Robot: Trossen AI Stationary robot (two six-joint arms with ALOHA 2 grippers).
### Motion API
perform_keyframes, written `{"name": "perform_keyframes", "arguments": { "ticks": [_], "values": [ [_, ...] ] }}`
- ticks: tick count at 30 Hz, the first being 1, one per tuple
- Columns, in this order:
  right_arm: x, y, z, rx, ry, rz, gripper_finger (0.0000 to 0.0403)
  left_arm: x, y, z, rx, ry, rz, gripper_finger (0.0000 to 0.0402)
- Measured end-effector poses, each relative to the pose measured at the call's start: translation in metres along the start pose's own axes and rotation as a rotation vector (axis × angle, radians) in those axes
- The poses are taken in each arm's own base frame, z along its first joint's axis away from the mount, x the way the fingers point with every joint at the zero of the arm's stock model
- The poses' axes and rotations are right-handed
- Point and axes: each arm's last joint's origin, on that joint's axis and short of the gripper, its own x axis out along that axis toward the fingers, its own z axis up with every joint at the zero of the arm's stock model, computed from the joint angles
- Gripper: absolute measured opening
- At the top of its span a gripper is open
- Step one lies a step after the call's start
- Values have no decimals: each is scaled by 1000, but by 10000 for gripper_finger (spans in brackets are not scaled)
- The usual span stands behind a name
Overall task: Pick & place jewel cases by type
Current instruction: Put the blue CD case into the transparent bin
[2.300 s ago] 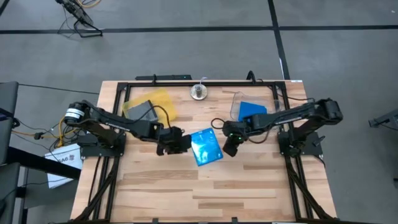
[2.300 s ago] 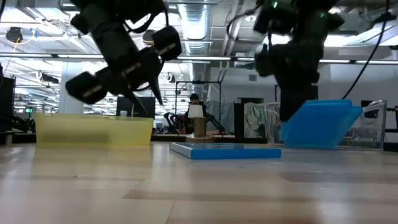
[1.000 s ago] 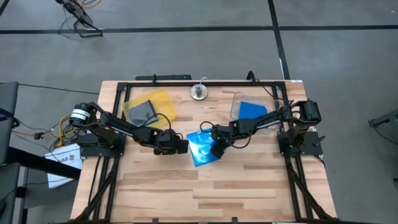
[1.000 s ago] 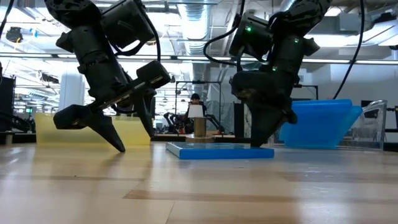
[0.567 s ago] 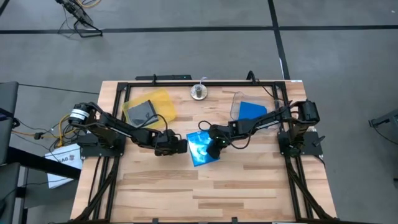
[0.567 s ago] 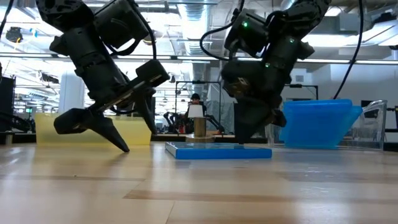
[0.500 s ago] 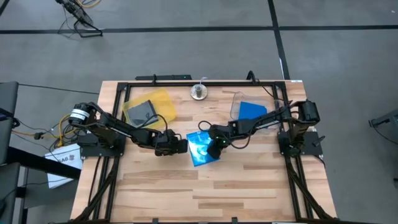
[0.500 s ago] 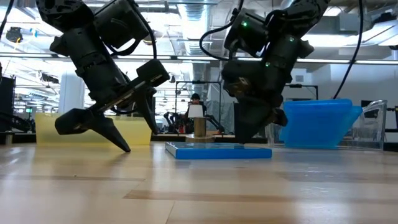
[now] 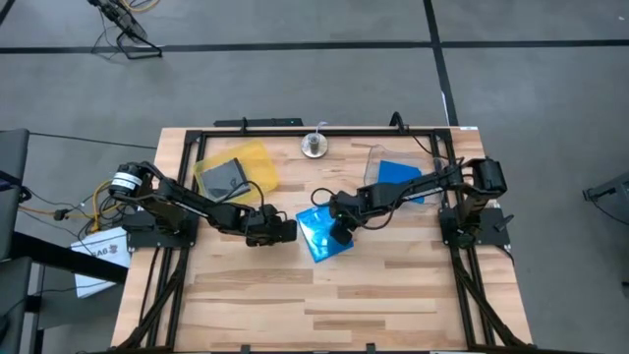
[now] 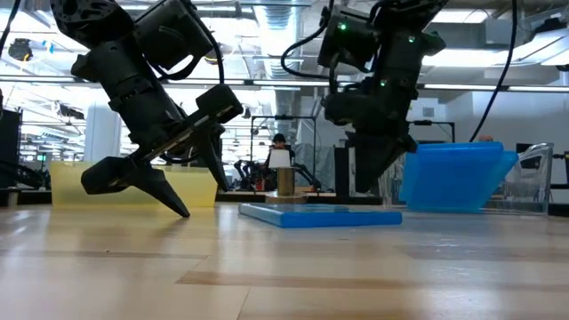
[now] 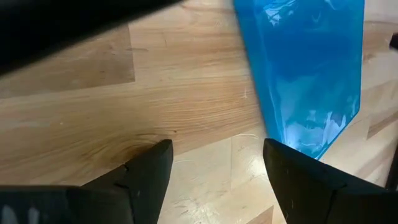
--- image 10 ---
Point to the blue plastic bag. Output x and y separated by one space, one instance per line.
453 186

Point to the black background robot arm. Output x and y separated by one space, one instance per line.
251 175
306 175

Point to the silver ventilation duct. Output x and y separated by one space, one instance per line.
275 44

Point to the black aluminium table frame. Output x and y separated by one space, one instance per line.
231 198

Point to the black background panel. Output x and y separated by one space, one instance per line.
342 178

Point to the black ceiling spotlight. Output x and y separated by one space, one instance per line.
20 49

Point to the person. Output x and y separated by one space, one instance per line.
279 141

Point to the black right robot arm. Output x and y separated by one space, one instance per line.
400 49

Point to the ceiling light strip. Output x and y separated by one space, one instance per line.
489 87

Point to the black cabinet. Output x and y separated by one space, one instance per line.
9 146

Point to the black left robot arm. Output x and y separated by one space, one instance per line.
102 58

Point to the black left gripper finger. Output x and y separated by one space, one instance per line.
111 175
218 104

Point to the low black background frame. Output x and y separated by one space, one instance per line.
433 122

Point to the clear plastic bin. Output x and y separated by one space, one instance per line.
533 186

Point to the yellow plastic bin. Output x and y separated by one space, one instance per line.
71 186

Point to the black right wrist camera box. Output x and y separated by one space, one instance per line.
351 40

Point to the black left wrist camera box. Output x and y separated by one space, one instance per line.
173 31

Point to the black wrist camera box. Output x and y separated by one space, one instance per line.
173 31
351 40

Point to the tall black background frame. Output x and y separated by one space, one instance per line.
284 117

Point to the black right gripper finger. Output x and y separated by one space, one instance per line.
373 160

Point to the white column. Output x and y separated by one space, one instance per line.
102 133

